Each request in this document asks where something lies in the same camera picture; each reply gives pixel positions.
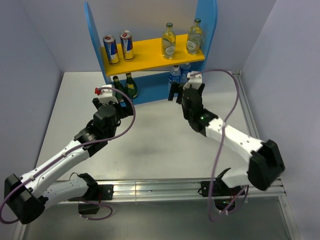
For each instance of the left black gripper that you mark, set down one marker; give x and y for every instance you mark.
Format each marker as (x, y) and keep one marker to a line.
(126, 110)

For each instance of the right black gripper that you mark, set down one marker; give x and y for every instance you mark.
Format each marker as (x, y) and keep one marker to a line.
(176, 87)

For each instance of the plastic water bottle blue cap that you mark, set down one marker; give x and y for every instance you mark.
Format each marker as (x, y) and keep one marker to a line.
(174, 75)

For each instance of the clear glass bottle green cap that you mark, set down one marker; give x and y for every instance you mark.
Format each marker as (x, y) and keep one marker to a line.
(168, 42)

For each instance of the red bull can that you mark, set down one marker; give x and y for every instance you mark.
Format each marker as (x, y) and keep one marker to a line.
(111, 49)
(127, 45)

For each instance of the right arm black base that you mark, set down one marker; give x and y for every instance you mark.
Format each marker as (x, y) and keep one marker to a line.
(219, 190)

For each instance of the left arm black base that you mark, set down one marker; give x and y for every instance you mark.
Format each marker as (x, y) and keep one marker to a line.
(88, 205)

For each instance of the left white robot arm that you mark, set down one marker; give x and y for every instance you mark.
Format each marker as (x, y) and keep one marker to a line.
(29, 195)

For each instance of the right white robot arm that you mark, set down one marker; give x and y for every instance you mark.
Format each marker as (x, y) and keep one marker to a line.
(265, 163)

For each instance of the blue and yellow shelf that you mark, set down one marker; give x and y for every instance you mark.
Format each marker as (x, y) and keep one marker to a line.
(147, 53)

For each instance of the green bottle red label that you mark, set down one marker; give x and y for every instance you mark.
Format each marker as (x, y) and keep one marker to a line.
(119, 87)

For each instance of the green bottle yellow label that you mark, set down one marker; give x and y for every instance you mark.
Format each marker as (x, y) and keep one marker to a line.
(131, 88)

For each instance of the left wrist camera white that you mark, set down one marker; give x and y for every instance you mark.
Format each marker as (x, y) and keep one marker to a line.
(106, 96)

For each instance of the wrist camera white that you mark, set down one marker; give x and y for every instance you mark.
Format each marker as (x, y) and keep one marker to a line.
(194, 80)
(106, 96)

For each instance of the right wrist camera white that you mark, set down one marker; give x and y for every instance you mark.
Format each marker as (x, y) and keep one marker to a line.
(194, 80)

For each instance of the aluminium rail frame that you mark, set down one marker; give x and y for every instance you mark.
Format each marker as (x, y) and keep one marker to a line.
(157, 185)

